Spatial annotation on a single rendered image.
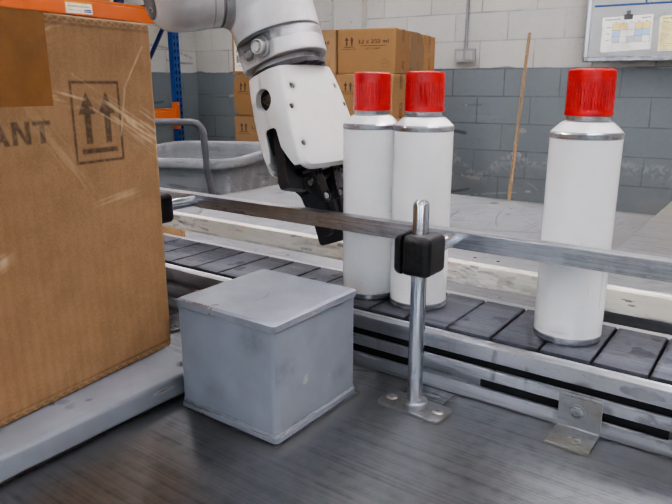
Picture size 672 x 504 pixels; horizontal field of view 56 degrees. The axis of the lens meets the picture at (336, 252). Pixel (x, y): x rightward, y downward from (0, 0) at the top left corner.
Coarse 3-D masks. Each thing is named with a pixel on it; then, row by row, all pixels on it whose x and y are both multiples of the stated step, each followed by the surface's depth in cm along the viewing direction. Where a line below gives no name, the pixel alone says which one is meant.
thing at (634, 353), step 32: (192, 256) 74; (224, 256) 74; (256, 256) 74; (448, 320) 53; (480, 320) 53; (512, 320) 54; (544, 352) 47; (576, 352) 47; (608, 352) 47; (640, 352) 47
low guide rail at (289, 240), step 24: (192, 216) 79; (240, 240) 74; (264, 240) 72; (288, 240) 70; (312, 240) 68; (456, 264) 58; (480, 264) 58; (504, 288) 56; (528, 288) 55; (624, 288) 51; (624, 312) 50; (648, 312) 49
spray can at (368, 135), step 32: (384, 96) 55; (352, 128) 55; (384, 128) 55; (352, 160) 56; (384, 160) 55; (352, 192) 56; (384, 192) 56; (352, 256) 58; (384, 256) 58; (352, 288) 59; (384, 288) 58
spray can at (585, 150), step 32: (576, 96) 45; (608, 96) 44; (576, 128) 45; (608, 128) 44; (576, 160) 45; (608, 160) 44; (576, 192) 45; (608, 192) 45; (544, 224) 48; (576, 224) 46; (608, 224) 46; (544, 288) 48; (576, 288) 47; (544, 320) 49; (576, 320) 47
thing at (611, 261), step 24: (168, 192) 69; (192, 192) 68; (264, 216) 61; (288, 216) 59; (312, 216) 58; (336, 216) 56; (360, 216) 55; (480, 240) 48; (504, 240) 47; (528, 240) 47; (576, 264) 44; (600, 264) 44; (624, 264) 43; (648, 264) 42
